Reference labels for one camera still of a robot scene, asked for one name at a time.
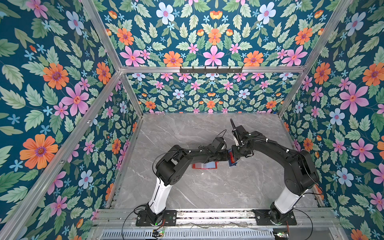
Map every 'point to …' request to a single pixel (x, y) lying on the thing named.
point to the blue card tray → (231, 164)
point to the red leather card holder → (206, 165)
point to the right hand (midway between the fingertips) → (236, 152)
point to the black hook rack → (210, 70)
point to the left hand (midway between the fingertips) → (232, 154)
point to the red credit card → (232, 157)
